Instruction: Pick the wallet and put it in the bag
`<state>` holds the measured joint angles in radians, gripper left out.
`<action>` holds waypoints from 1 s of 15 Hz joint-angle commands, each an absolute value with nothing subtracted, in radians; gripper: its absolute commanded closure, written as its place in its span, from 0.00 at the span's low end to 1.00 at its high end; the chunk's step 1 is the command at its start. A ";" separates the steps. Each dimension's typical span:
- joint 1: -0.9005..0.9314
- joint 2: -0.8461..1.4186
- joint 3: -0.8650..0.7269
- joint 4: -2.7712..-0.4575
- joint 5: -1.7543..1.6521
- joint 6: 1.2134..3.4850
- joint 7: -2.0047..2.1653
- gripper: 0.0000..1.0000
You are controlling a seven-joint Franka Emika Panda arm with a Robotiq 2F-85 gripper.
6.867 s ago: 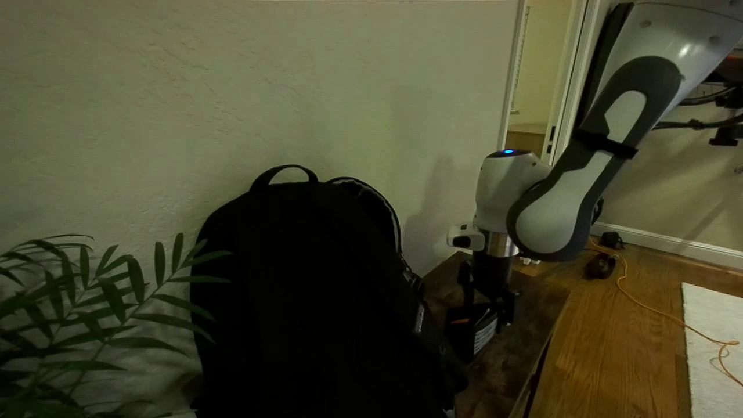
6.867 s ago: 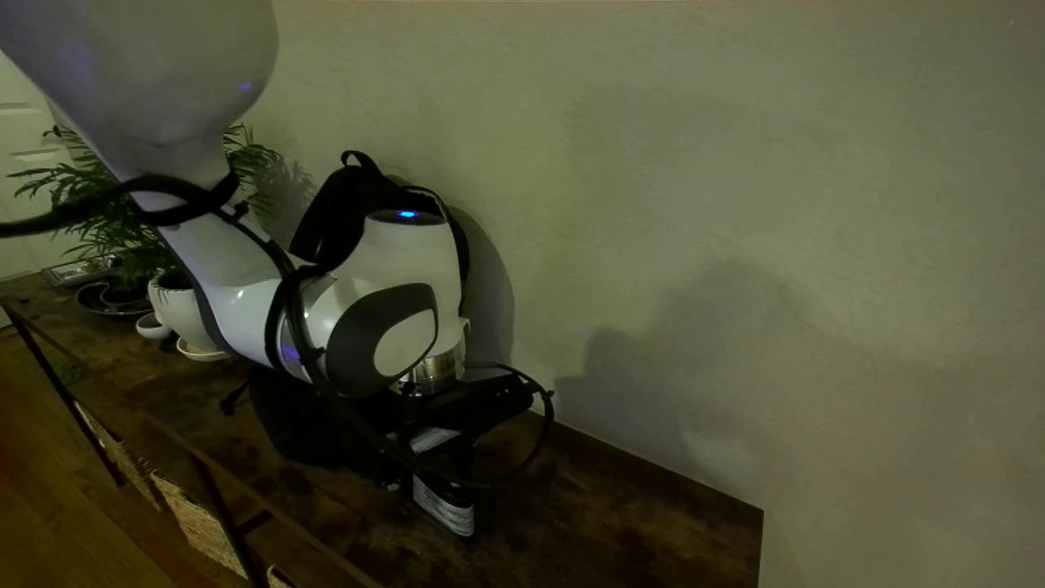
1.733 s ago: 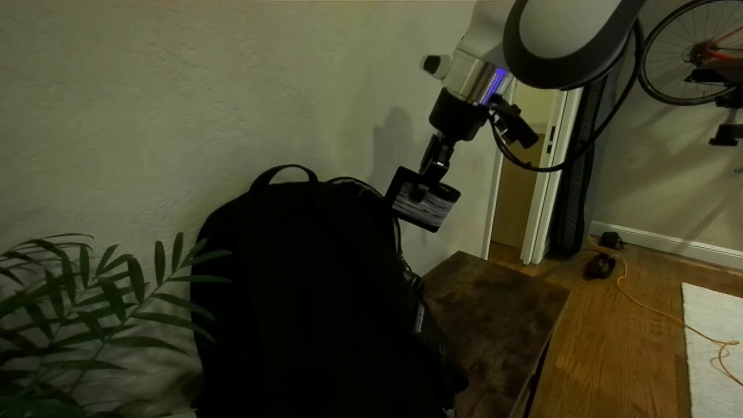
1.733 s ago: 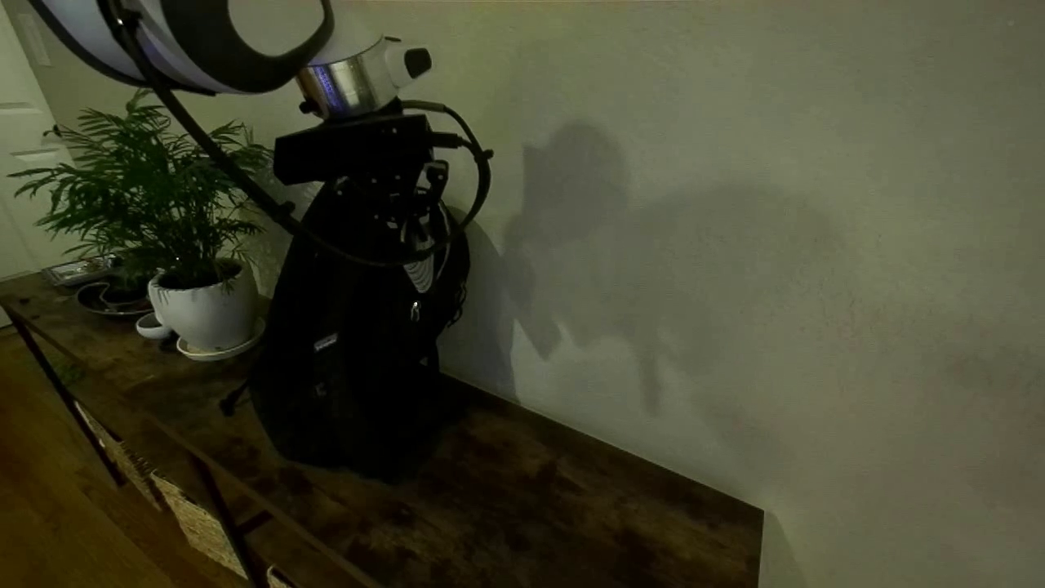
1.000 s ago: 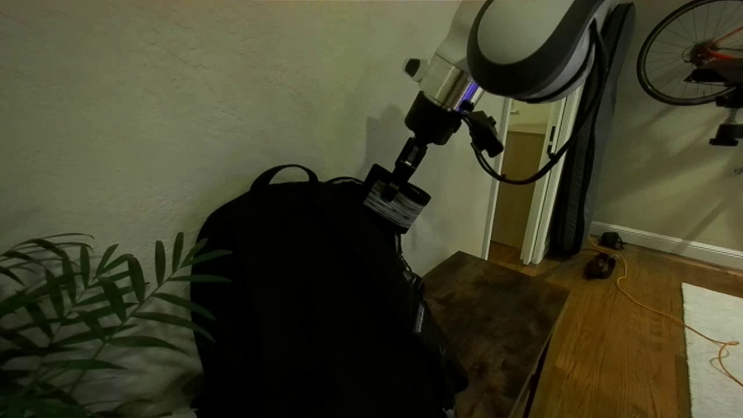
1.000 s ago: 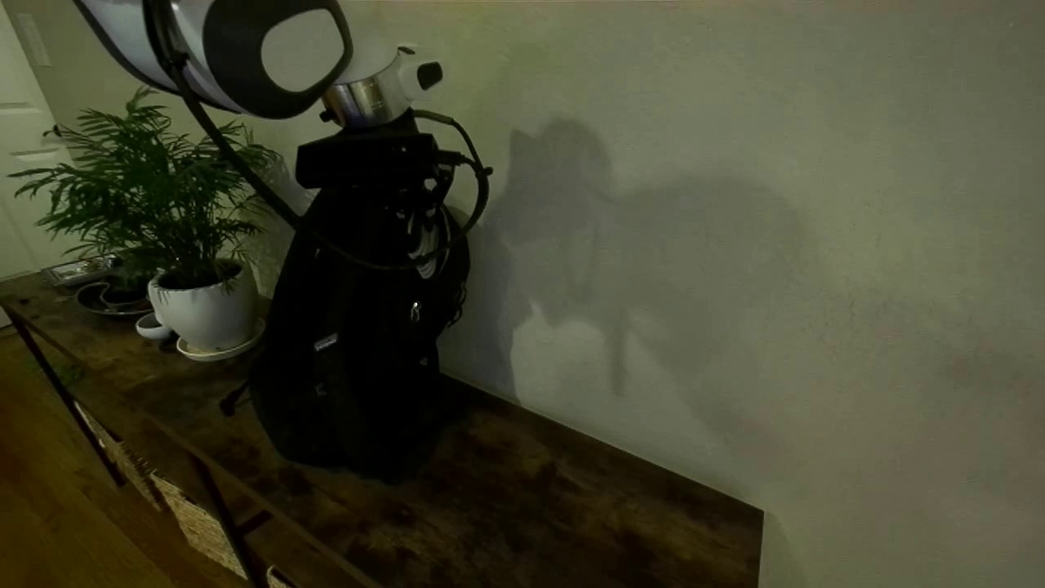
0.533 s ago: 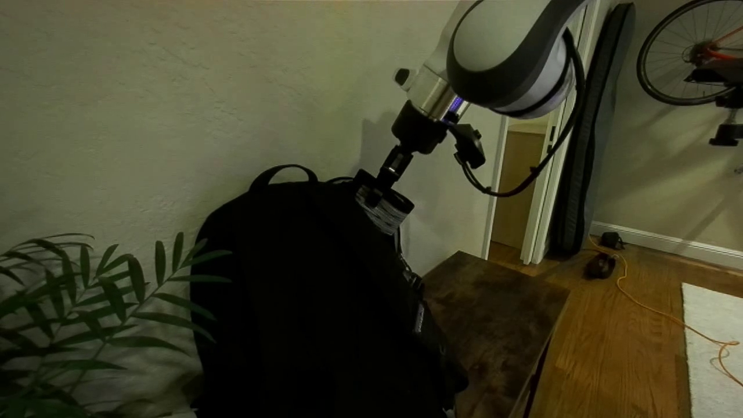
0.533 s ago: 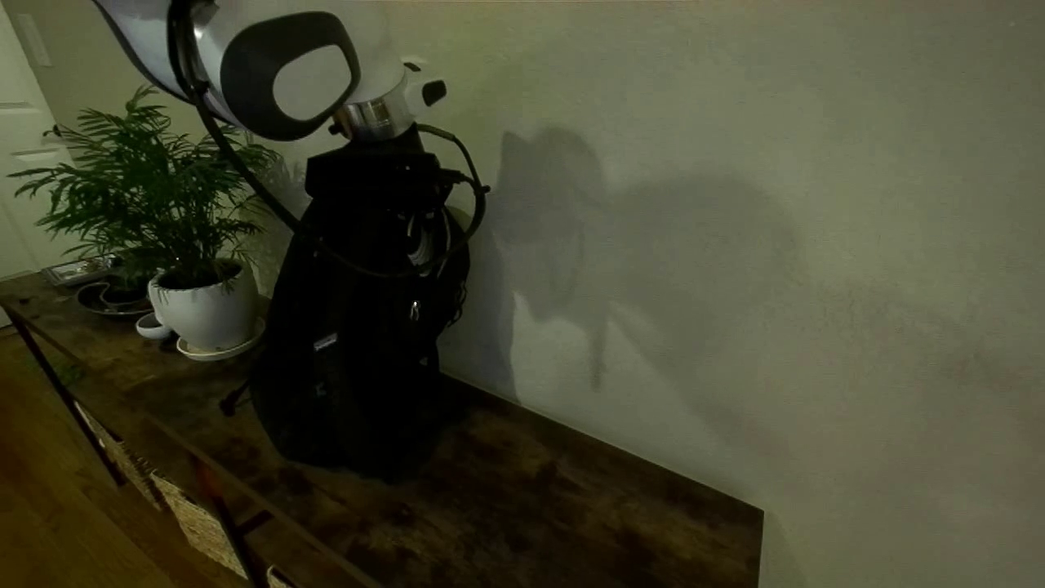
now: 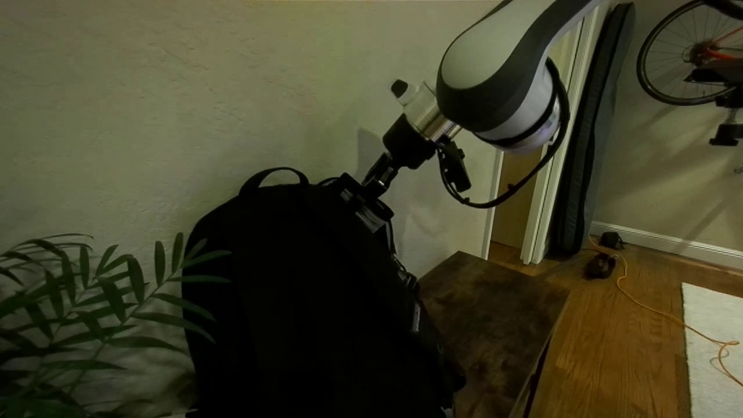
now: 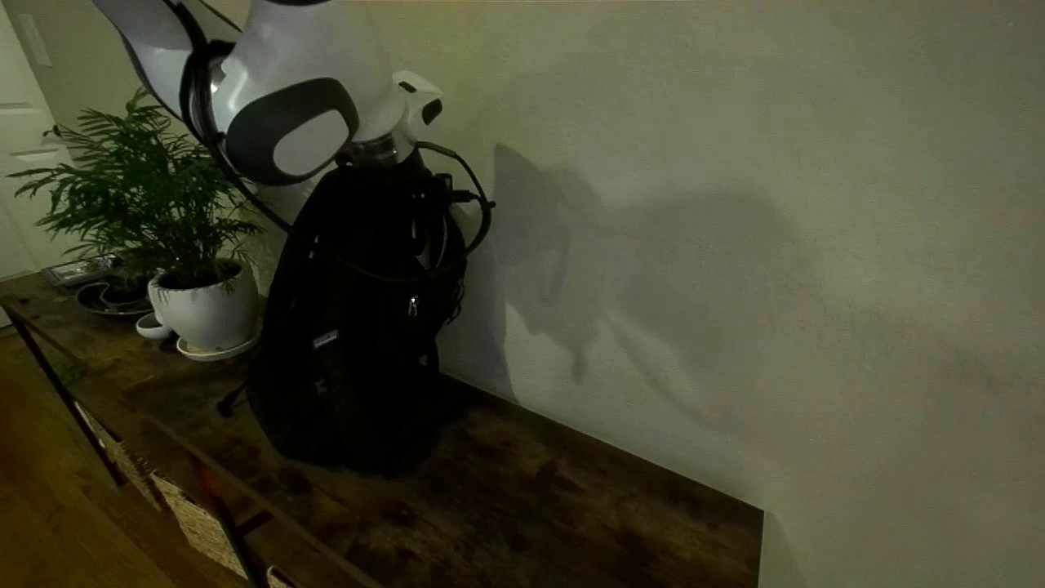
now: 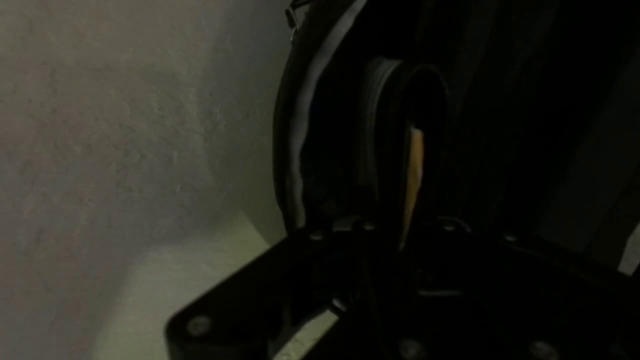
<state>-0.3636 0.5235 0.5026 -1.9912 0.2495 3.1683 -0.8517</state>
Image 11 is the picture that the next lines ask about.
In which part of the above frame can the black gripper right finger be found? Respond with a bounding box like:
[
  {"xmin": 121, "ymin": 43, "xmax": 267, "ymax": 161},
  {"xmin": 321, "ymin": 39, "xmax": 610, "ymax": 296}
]
[{"xmin": 409, "ymin": 216, "xmax": 640, "ymax": 360}]

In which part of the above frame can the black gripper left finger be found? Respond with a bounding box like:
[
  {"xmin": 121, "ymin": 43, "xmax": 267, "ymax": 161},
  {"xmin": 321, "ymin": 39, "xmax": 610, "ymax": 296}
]
[{"xmin": 165, "ymin": 216, "xmax": 433, "ymax": 360}]

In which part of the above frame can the black backpack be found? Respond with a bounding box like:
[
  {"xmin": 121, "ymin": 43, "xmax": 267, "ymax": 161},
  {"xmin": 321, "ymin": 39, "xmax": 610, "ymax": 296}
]
[{"xmin": 269, "ymin": 0, "xmax": 640, "ymax": 277}]

